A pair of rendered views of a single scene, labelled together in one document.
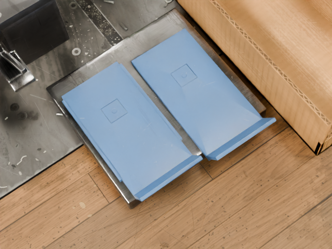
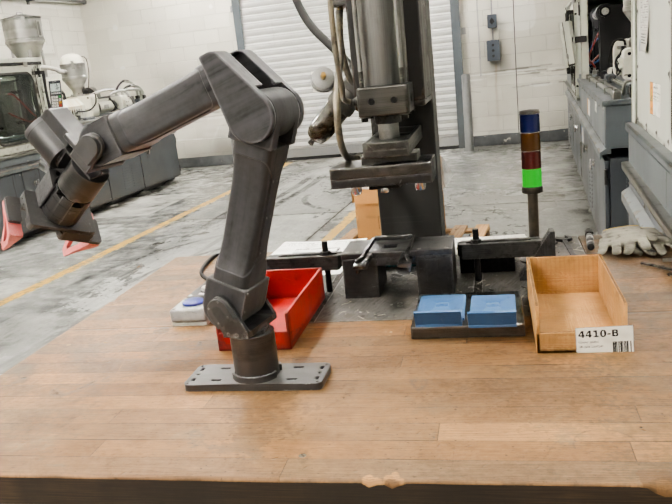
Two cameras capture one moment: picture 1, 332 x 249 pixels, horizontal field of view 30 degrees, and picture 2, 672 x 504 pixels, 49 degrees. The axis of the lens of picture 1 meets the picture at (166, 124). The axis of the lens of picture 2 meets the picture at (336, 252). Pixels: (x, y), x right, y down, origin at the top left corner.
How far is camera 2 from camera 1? 90 cm
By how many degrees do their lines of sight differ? 57
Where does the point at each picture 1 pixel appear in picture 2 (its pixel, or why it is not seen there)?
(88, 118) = (426, 303)
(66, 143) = (409, 316)
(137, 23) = not seen: hidden behind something
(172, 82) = (483, 304)
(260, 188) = (487, 352)
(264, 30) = (565, 313)
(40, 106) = (412, 306)
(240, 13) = (559, 305)
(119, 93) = (451, 301)
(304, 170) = (522, 355)
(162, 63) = (486, 299)
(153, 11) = not seen: hidden behind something
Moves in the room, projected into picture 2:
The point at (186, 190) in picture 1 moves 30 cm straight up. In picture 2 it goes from (447, 342) to (433, 141)
